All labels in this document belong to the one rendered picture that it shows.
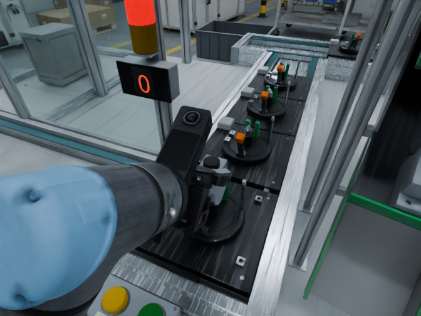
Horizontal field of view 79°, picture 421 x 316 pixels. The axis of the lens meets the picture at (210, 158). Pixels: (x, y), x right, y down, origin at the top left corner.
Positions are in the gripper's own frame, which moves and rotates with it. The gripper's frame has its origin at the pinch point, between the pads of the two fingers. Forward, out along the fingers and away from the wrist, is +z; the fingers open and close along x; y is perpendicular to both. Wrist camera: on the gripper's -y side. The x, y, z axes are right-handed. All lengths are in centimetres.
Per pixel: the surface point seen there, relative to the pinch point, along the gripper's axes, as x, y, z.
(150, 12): -16.5, -24.1, -4.2
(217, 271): 5.5, 17.9, -0.6
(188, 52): -59, -49, 97
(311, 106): 15, -24, 59
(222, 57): -65, -72, 176
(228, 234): 5.3, 12.2, 3.6
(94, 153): -41.2, 7.8, 17.1
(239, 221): 6.2, 10.1, 6.5
